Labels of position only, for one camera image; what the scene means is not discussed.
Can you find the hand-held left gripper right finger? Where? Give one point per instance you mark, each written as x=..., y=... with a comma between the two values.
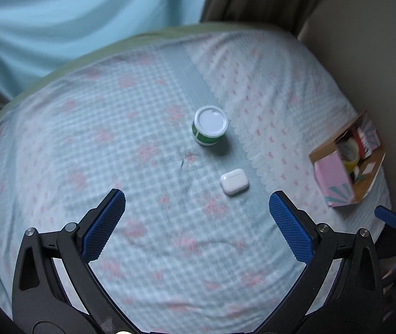
x=291, y=229

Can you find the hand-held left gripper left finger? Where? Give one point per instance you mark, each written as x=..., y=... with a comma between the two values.
x=102, y=228

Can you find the yellow tape roll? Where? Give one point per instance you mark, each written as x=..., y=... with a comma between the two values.
x=349, y=160

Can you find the pink cardboard box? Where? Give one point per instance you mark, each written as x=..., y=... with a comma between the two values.
x=333, y=174

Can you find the white earbuds case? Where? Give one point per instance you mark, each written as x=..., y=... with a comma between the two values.
x=234, y=182

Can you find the red rectangular box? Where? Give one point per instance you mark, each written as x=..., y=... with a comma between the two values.
x=363, y=141

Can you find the green jar with white lid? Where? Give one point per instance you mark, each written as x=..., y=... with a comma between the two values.
x=210, y=125

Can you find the light blue hanging cloth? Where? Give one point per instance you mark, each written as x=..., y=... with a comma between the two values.
x=79, y=17

